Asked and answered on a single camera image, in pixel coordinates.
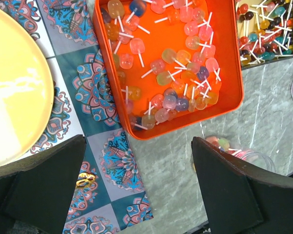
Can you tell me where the gold fork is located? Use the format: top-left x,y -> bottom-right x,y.
76,172 -> 96,188

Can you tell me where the clear glass jar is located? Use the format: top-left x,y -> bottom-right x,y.
204,135 -> 276,173

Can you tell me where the orange candy box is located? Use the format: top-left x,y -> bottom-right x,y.
93,0 -> 243,140

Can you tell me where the dark tin of lollipops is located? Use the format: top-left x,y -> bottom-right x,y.
234,0 -> 293,69

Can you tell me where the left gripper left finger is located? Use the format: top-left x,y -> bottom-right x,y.
0,135 -> 86,234

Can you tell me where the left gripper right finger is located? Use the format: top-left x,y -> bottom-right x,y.
191,137 -> 293,234

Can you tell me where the cream ceramic plate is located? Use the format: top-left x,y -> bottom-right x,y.
0,10 -> 54,166

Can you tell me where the patterned placemat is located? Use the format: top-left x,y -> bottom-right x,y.
0,0 -> 153,234

